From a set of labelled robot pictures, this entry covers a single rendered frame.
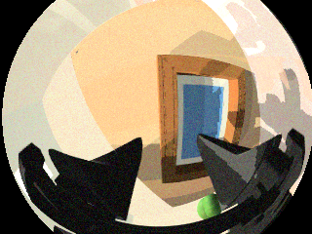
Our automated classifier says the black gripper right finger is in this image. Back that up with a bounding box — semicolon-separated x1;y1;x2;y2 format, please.
196;134;282;210

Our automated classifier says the tan wooden board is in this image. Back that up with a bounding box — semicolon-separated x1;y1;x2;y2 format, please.
70;0;260;208

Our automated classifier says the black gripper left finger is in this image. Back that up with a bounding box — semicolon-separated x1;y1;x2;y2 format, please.
48;137;143;221

